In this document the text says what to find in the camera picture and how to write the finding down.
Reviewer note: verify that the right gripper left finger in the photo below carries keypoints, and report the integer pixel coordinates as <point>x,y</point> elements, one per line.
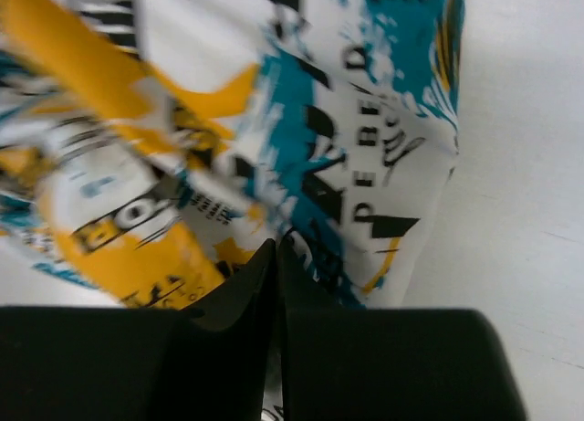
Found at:
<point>207,362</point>

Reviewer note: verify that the white patterned printed shorts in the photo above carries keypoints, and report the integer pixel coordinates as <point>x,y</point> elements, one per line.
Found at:
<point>150,147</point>

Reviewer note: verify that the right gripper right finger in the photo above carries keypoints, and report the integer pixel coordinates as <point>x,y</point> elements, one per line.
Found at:
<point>342,363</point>

